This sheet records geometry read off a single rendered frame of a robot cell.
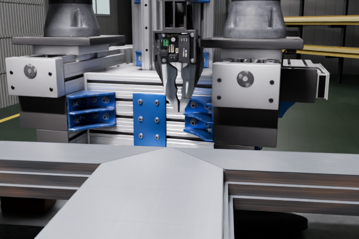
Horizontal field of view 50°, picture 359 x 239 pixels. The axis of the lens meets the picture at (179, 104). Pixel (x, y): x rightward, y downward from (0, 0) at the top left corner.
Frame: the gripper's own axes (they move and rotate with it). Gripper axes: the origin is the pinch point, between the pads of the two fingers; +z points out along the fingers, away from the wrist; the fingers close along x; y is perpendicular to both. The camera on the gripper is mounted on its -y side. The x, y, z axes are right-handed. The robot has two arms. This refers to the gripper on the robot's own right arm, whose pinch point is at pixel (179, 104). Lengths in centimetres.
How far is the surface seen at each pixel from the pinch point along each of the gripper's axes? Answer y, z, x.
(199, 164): 16.1, 5.5, 4.9
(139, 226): 34.5, 5.5, 0.0
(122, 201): 29.2, 5.5, -3.2
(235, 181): 17.7, 7.2, 10.1
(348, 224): -3.6, 24.5, 33.4
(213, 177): 21.1, 5.5, 7.1
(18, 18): -431, -22, -271
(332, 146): -268, 93, 105
